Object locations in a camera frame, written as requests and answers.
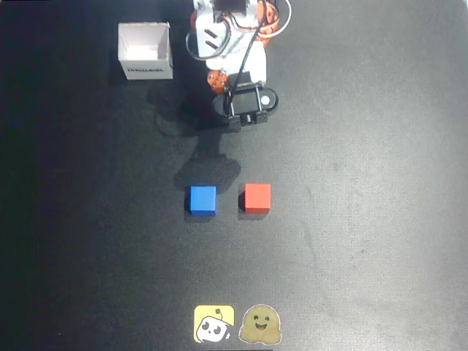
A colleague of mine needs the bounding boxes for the blue cube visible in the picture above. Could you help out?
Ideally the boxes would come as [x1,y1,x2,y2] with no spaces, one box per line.
[189,186,217,216]

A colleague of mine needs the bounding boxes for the white cardboard box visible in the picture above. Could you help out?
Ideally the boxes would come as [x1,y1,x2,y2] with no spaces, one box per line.
[117,21,174,81]

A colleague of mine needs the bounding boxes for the red cube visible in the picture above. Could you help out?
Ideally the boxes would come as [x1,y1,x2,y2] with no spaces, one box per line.
[239,183,272,214]

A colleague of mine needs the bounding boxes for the yellow robot sticker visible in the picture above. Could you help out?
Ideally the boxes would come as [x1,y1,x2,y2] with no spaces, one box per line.
[193,304,235,344]

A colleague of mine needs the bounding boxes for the hugging face emoji sticker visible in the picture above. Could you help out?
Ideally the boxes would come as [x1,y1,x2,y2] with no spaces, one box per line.
[238,303,282,345]

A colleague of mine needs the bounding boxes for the black camera cable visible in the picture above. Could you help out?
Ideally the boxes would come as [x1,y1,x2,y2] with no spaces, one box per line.
[225,20,268,116]

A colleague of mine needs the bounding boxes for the black webcam with mount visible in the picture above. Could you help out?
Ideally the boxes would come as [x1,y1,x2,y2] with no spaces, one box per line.
[213,71,280,133]

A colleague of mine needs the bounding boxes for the black white wrist cable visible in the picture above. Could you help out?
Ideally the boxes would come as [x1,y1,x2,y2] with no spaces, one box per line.
[184,21,235,62]

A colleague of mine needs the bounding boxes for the white red servo cable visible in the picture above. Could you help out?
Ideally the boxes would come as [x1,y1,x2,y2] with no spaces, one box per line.
[219,0,293,41]

